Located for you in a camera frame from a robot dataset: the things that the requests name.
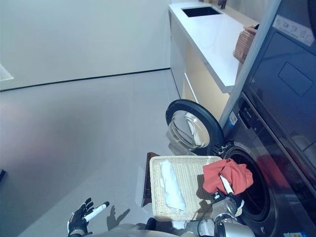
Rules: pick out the black sink basin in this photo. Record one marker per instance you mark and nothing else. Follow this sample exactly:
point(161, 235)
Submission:
point(201, 11)

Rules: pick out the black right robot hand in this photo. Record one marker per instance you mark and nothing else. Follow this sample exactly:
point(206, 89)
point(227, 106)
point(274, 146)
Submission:
point(235, 201)

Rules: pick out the red garment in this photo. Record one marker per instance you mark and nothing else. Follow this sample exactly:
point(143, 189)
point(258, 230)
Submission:
point(214, 177)

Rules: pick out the white energy label sticker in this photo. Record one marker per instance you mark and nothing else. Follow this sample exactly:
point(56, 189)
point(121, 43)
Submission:
point(295, 234)

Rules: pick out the brown woven box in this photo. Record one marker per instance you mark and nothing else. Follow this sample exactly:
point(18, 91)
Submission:
point(244, 42)

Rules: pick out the silver right robot leg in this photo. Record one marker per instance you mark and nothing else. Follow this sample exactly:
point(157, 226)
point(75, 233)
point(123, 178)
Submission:
point(200, 227)

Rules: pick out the white wicker basket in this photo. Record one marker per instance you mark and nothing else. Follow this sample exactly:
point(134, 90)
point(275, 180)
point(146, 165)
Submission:
point(190, 177)

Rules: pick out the white garment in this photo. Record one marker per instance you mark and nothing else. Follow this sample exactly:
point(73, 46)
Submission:
point(171, 187)

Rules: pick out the round glass washer door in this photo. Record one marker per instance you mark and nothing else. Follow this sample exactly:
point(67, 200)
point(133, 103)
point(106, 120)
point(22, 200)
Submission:
point(212, 116)

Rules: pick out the metal faucet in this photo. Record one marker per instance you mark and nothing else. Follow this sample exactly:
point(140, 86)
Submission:
point(222, 3)

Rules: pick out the white counter cabinet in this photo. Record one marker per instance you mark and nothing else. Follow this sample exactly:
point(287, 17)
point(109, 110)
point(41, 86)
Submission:
point(214, 37)

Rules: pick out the white cabinet side panel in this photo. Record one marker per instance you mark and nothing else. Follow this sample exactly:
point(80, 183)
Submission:
point(254, 49)

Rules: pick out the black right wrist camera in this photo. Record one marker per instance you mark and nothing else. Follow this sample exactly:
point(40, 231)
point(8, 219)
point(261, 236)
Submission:
point(216, 195)

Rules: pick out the white dryer instruction sticker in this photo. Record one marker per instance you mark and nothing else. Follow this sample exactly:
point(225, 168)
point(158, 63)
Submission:
point(293, 29)

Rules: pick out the grey robot torso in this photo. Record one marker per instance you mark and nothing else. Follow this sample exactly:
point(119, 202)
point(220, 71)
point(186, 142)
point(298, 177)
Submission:
point(123, 230)

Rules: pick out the brown wooden stool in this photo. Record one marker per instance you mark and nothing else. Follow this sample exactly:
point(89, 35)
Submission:
point(146, 177)

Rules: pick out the blue white label sticker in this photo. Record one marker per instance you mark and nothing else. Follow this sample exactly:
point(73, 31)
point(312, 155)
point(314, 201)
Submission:
point(232, 118)

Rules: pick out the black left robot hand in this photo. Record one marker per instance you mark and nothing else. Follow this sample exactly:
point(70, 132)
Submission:
point(77, 217)

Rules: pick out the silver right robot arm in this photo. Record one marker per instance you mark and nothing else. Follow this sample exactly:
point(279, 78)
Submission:
point(227, 222)

